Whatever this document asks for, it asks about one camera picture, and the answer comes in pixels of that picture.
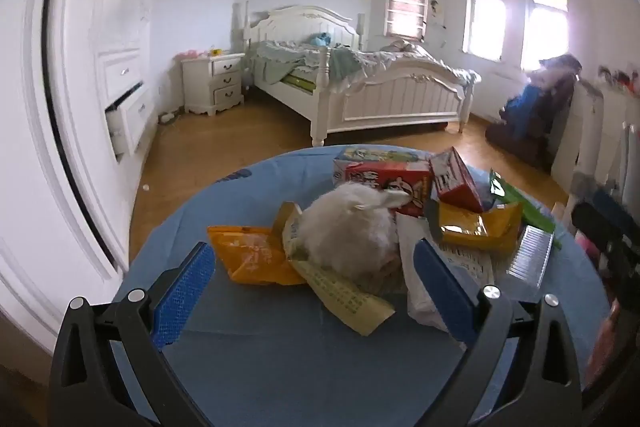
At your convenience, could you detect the pile of dark clothes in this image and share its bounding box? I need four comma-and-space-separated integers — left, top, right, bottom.
485, 54, 583, 170

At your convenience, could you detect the white wooden bed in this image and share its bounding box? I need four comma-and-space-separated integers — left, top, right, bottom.
242, 4, 482, 148

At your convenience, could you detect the wide window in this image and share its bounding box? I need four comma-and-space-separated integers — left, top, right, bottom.
520, 0, 571, 72

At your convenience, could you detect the red milk carton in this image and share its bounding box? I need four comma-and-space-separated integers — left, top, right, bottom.
332, 147, 435, 218

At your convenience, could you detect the white nightstand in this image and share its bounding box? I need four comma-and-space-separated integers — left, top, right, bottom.
180, 53, 247, 116

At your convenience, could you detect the light green blanket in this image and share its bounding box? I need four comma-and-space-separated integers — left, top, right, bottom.
252, 39, 366, 85

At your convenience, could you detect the white wardrobe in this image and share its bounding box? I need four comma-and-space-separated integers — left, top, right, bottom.
0, 0, 157, 353

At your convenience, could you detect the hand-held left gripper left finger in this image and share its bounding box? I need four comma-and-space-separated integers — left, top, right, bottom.
48, 241, 217, 427

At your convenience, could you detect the orange snack packet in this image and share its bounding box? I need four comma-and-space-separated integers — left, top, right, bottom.
207, 225, 306, 286

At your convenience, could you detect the white tissue ball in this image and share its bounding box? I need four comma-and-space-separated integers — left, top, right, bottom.
300, 183, 408, 283

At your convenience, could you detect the silver ridged packet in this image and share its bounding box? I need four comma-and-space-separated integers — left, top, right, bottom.
505, 224, 556, 290

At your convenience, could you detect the small red box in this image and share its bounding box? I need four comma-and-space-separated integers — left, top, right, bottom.
429, 148, 485, 214

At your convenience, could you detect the narrow window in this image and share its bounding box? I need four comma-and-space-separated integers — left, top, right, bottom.
462, 0, 508, 60

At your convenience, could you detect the green packet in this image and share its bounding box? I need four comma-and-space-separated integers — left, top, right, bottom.
487, 169, 557, 233

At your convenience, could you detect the pale crumpled duvet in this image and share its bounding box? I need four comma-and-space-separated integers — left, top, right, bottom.
370, 38, 481, 82

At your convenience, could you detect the blue tablecloth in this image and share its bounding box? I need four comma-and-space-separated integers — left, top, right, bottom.
111, 146, 613, 427

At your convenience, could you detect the white plastic wrapper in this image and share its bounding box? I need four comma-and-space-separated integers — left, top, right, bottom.
395, 213, 481, 333

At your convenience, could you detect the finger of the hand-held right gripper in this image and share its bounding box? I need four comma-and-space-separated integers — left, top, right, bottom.
571, 189, 640, 278

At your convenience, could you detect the yellow printed paper wrapper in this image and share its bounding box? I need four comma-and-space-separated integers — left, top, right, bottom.
272, 202, 396, 337

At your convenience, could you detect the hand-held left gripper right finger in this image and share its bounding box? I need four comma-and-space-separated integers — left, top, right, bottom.
412, 237, 583, 427

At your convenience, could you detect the yellow crumpled packet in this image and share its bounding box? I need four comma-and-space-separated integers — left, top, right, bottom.
425, 199, 523, 253

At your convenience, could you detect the striped window blind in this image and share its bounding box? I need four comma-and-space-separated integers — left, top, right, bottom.
384, 0, 431, 42

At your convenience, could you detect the printed white paper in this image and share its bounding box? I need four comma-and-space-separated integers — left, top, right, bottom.
440, 243, 497, 288

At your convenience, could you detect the white cabinet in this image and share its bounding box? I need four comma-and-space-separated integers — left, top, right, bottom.
550, 77, 640, 195

